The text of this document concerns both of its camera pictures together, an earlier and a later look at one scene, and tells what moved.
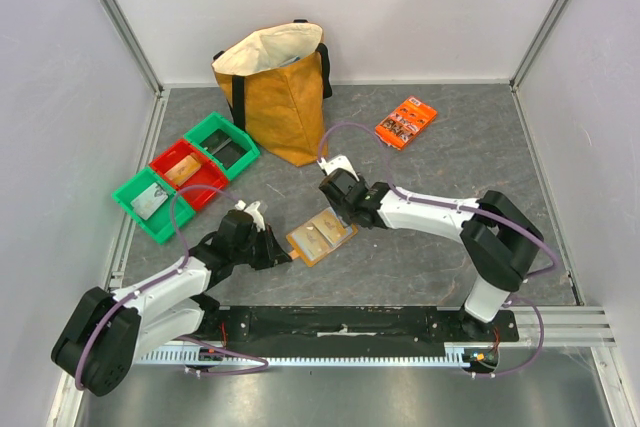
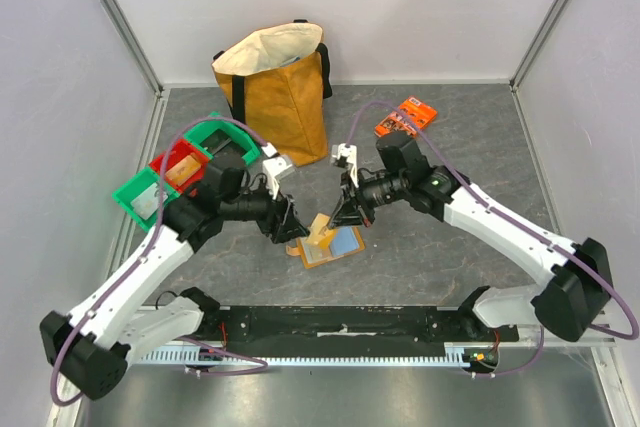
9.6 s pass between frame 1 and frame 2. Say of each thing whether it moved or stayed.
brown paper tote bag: stayed
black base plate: stayed
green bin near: stayed
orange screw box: stayed
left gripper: moved
